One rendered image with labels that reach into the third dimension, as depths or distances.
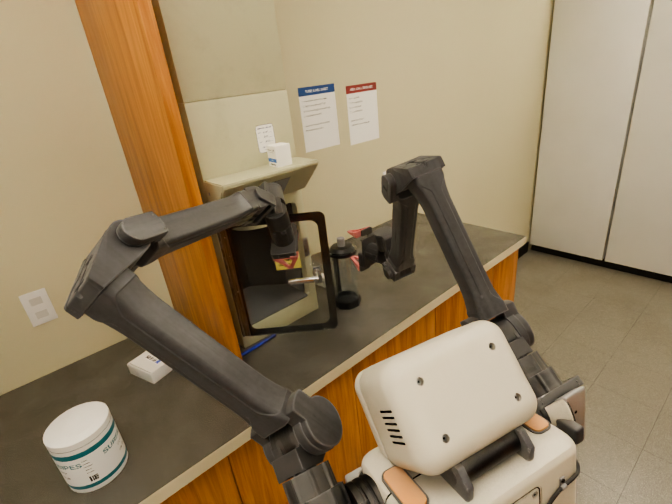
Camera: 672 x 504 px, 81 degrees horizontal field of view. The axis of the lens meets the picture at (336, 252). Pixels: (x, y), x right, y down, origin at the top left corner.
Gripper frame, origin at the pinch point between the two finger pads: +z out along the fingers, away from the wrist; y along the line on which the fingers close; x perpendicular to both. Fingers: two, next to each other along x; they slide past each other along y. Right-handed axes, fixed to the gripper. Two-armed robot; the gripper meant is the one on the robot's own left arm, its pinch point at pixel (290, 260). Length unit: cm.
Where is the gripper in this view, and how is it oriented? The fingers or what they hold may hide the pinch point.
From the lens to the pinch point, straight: 110.3
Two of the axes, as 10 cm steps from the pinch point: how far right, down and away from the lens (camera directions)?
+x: 9.9, -1.0, -0.5
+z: 1.0, 6.3, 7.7
